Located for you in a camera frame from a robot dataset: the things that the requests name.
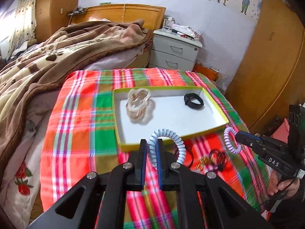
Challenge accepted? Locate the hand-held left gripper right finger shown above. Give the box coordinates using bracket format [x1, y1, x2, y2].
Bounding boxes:
[156, 139, 274, 229]

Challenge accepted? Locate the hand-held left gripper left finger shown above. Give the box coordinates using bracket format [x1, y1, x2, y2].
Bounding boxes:
[28, 139, 148, 229]

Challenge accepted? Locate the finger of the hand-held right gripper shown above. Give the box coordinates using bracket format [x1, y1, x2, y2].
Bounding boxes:
[237, 139, 265, 154]
[235, 131, 270, 144]

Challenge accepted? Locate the purple coil hair tie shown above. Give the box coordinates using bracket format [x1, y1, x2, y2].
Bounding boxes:
[224, 127, 242, 154]

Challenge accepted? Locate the light blue coil hair tie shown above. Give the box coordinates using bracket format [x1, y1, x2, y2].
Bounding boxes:
[148, 129, 186, 170]

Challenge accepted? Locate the black hair tie with charm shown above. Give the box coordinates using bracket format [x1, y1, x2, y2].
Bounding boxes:
[175, 145, 195, 170]

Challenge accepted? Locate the dark red bead bracelet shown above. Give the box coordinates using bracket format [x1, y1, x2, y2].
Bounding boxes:
[209, 149, 227, 173]

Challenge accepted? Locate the gold bead bracelet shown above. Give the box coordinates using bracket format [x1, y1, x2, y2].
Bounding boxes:
[197, 157, 211, 171]

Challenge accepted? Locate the white box with yellow-green rim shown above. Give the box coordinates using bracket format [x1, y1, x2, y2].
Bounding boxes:
[112, 86, 230, 152]

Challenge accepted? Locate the person's right forearm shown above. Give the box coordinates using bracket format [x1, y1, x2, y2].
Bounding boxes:
[267, 179, 305, 229]

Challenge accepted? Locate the person's right hand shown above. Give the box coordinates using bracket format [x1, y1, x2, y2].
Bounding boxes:
[268, 169, 302, 199]

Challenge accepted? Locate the pearly beige hair claw clip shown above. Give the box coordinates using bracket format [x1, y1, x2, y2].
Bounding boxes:
[126, 88, 157, 125]

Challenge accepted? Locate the black wristband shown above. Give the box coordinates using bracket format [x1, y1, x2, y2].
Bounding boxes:
[184, 93, 205, 109]

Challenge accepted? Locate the red green plaid cloth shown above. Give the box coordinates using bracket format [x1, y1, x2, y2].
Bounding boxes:
[40, 69, 272, 229]

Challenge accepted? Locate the large wooden wardrobe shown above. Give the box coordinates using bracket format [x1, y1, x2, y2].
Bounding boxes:
[225, 0, 305, 135]

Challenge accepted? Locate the lilac bed sheet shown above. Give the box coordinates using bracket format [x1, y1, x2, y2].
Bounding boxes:
[81, 44, 151, 73]

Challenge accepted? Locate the grey nightstand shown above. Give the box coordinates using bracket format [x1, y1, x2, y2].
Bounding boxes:
[148, 28, 203, 71]

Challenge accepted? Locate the floral bed sheet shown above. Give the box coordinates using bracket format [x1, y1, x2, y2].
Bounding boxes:
[0, 114, 60, 222]

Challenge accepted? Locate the pile of small clutter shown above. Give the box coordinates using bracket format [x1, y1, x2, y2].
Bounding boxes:
[172, 24, 203, 40]

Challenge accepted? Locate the brown paw print blanket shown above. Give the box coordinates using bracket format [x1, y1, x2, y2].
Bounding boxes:
[0, 20, 153, 172]

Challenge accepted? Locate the clear glass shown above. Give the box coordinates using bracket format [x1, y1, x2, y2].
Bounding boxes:
[164, 17, 176, 33]

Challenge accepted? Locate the wooden headboard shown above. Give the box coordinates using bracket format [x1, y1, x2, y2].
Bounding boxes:
[69, 3, 166, 35]

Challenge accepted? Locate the power strip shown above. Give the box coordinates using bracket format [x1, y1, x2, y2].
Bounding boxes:
[67, 6, 87, 15]

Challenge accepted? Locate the wooden cabinet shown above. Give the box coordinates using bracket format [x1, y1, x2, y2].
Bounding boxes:
[35, 0, 83, 42]

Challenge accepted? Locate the patterned curtain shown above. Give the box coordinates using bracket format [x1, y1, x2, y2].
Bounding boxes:
[0, 0, 39, 61]

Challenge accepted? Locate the black cable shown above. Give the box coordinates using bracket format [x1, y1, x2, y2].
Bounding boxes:
[259, 180, 295, 211]

